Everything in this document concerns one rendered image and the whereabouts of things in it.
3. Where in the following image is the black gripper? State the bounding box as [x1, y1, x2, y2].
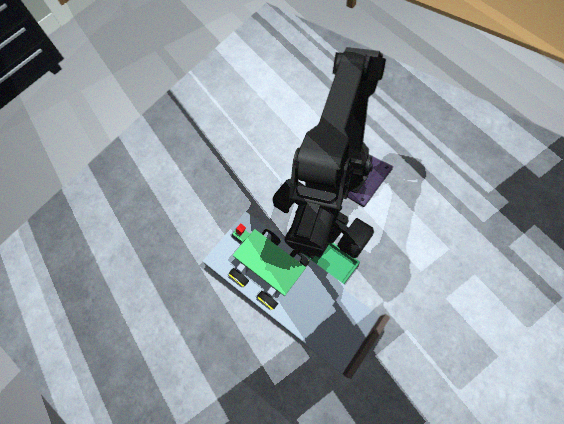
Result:
[272, 178, 374, 258]

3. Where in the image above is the red-headed stop pin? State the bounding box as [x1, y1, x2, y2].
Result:
[236, 224, 246, 236]

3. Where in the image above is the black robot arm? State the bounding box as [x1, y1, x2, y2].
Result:
[285, 47, 386, 259]

